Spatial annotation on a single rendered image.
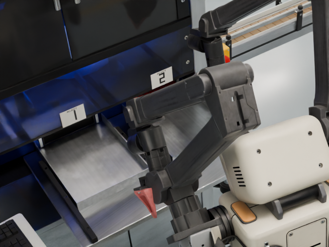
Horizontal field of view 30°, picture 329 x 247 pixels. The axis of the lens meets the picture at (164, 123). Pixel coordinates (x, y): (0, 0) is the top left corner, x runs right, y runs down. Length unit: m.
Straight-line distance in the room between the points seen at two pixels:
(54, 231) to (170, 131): 0.57
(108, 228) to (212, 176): 0.37
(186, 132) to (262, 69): 1.87
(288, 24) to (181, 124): 0.69
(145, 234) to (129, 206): 0.70
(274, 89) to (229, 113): 2.66
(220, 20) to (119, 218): 0.65
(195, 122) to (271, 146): 0.85
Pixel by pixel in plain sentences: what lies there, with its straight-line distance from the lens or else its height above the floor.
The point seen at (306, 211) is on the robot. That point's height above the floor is 1.24.
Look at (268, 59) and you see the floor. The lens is 4.01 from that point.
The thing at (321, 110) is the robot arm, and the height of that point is 1.30.
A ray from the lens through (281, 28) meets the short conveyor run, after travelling 2.55.
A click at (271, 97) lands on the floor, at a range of 3.69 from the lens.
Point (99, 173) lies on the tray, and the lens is 2.00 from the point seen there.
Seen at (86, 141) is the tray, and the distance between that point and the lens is 2.12.
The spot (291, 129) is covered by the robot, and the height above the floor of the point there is 1.38.
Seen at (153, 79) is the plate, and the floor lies 1.03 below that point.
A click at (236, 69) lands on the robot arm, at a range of 1.12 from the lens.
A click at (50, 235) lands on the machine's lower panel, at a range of 2.31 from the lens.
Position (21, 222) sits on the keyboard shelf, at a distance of 2.02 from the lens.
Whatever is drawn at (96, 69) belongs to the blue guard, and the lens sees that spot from 1.97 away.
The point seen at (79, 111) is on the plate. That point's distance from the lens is 2.02.
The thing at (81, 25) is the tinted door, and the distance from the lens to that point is 1.88.
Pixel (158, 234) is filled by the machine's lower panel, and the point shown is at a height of 0.25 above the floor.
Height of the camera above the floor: 2.25
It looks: 40 degrees down
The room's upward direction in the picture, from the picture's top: 6 degrees counter-clockwise
